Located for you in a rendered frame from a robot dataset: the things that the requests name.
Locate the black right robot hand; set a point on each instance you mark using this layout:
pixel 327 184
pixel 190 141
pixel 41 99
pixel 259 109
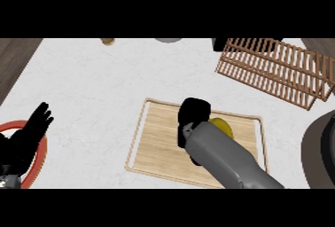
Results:
pixel 193 115

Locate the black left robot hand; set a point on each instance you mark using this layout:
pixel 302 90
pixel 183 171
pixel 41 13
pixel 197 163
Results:
pixel 25 139

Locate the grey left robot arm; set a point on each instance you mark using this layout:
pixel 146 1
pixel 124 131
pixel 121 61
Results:
pixel 10 181

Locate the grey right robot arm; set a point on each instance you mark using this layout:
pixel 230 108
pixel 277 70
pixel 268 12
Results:
pixel 226 161

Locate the pale wooden tray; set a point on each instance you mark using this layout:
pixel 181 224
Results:
pixel 161 147

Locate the brown wooden tiered shelf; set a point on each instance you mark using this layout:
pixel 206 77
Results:
pixel 279 69

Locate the red round plate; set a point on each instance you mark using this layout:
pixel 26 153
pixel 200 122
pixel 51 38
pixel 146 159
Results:
pixel 37 153

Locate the yellow vegetable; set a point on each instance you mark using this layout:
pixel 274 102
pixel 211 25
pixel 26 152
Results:
pixel 223 126

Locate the grey round object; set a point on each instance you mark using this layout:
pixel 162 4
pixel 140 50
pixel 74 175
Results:
pixel 167 40

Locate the tan small object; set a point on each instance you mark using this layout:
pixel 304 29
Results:
pixel 107 41

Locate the dark grey round appliance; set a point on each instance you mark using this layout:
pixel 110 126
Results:
pixel 320 153

